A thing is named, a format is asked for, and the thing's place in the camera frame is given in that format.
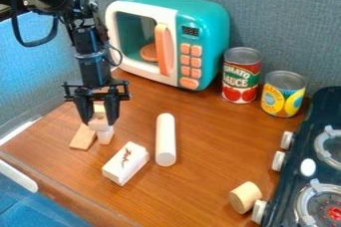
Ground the short tan cylinder block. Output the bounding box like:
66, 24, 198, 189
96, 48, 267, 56
226, 180, 264, 215

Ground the white block with red mark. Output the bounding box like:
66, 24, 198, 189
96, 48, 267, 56
100, 141, 153, 187

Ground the yellow can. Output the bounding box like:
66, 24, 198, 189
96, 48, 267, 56
259, 70, 308, 118

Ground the toy stove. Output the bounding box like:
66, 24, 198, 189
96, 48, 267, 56
250, 86, 341, 227

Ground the red can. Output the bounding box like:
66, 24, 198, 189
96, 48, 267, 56
219, 46, 264, 105

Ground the long white cylinder block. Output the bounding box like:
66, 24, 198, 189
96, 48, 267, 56
153, 113, 179, 168

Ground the toy microwave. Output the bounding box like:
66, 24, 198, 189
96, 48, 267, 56
104, 0, 232, 92

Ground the square wooden block with hole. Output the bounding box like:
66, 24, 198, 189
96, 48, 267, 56
86, 102, 113, 131

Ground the small pale wooden block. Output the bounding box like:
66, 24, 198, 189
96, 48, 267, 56
96, 126, 117, 146

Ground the flat brown wooden block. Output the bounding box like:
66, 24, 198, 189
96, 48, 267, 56
68, 122, 99, 151

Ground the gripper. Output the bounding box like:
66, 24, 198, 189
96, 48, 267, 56
61, 51, 133, 127

